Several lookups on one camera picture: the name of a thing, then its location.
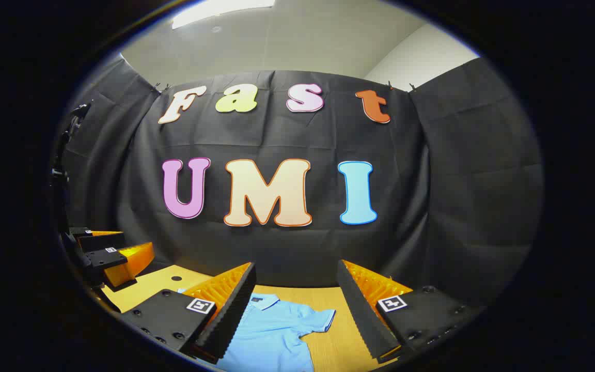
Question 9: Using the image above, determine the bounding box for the black stand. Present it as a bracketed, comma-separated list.
[50, 102, 92, 233]

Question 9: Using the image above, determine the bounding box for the black backdrop cloth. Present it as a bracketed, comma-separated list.
[52, 54, 544, 306]

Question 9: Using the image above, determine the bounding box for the light blue T-shirt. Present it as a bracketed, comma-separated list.
[215, 293, 337, 372]

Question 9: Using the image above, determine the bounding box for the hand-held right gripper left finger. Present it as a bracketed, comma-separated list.
[122, 262, 257, 365]

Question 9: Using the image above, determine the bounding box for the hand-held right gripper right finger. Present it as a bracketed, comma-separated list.
[336, 259, 484, 363]

